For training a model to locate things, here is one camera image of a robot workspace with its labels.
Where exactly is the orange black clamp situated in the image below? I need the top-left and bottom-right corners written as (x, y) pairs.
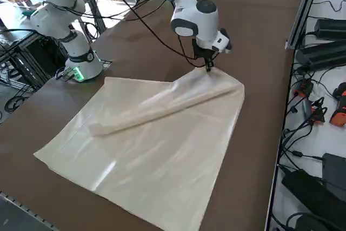
top-left (302, 98), bottom-right (328, 125)

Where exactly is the cream tablecloth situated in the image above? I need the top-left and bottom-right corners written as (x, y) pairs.
top-left (34, 67), bottom-right (245, 231)

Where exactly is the aluminium table edge rail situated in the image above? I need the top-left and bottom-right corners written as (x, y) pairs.
top-left (0, 189), bottom-right (59, 231)

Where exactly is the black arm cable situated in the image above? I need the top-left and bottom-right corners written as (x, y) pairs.
top-left (96, 0), bottom-right (206, 68)

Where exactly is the orange black connector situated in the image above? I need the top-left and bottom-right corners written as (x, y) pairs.
top-left (293, 79), bottom-right (314, 98)

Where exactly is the aluminium frame rack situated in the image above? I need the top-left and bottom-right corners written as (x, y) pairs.
top-left (0, 29), bottom-right (68, 93)

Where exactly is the dark grey adapter box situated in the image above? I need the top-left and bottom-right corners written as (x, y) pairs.
top-left (321, 152), bottom-right (346, 202)

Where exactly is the long black power adapter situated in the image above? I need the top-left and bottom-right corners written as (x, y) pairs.
top-left (296, 40), bottom-right (346, 69)

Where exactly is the orange black hand tool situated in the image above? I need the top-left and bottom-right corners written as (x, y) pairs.
top-left (329, 82), bottom-right (346, 126)

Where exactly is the aluminium frame post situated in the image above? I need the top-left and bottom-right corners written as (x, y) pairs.
top-left (285, 0), bottom-right (325, 50)

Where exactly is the large black power brick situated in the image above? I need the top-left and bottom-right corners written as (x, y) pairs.
top-left (281, 168), bottom-right (346, 231)

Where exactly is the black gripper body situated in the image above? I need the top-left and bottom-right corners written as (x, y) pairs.
top-left (192, 38), bottom-right (217, 62)

